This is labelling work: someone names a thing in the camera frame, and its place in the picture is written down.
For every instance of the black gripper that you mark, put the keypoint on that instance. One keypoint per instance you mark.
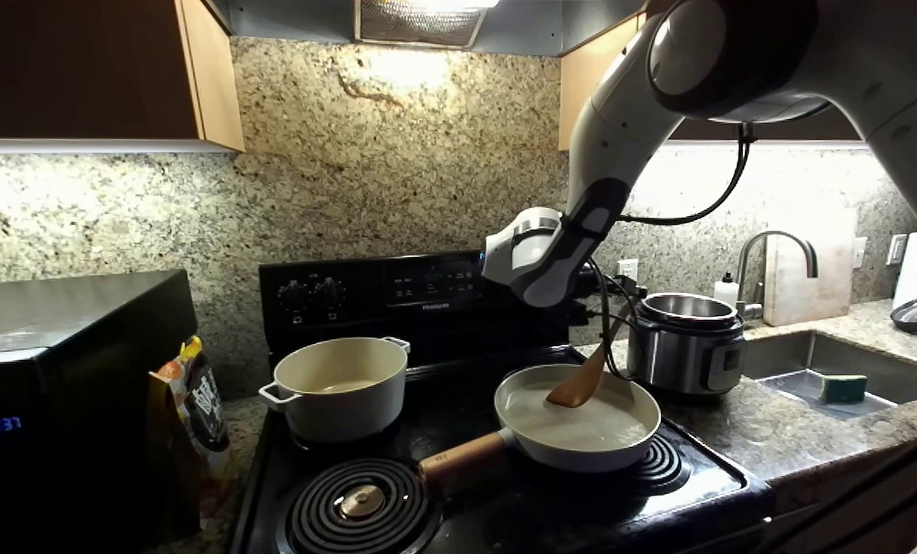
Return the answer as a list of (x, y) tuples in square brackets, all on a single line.
[(601, 293)]

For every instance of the wooden spatula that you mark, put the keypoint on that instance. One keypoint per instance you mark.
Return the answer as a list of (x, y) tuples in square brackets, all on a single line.
[(577, 389)]

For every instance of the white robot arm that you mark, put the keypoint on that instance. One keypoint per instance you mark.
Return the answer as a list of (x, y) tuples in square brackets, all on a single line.
[(623, 112)]

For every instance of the stainless steel pressure cooker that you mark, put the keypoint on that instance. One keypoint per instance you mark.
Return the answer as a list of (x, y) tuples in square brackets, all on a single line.
[(694, 356)]

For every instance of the small soap bottle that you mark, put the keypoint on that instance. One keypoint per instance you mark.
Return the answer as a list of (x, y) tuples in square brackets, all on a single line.
[(726, 291)]

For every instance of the black coil burner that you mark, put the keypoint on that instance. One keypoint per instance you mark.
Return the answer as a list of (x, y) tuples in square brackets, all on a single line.
[(320, 512), (668, 465)]

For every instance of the chrome faucet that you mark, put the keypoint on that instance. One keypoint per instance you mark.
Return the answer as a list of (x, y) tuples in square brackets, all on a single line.
[(775, 237)]

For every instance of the black electric stove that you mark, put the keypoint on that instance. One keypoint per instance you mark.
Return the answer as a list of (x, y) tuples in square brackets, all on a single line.
[(428, 296)]

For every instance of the white cutting board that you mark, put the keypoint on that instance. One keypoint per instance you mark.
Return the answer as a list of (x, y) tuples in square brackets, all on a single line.
[(823, 288)]

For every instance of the dark wooden upper cabinet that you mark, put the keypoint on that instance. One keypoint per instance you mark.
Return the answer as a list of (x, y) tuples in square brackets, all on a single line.
[(583, 93), (76, 63)]

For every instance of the green sponge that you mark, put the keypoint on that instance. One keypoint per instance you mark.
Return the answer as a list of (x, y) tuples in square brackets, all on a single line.
[(845, 389)]

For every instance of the stainless steel sink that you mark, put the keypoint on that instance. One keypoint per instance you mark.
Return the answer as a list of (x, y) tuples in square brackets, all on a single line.
[(869, 373)]

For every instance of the steel range hood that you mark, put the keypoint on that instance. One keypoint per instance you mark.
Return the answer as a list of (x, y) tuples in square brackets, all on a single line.
[(428, 26)]

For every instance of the dark snack bag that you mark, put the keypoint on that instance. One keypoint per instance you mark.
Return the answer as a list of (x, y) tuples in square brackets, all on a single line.
[(199, 395)]

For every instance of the black microwave oven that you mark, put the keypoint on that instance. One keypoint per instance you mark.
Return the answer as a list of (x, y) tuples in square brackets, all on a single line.
[(59, 411)]

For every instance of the white wall outlet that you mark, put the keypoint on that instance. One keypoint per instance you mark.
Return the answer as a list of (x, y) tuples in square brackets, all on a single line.
[(892, 250), (628, 268)]

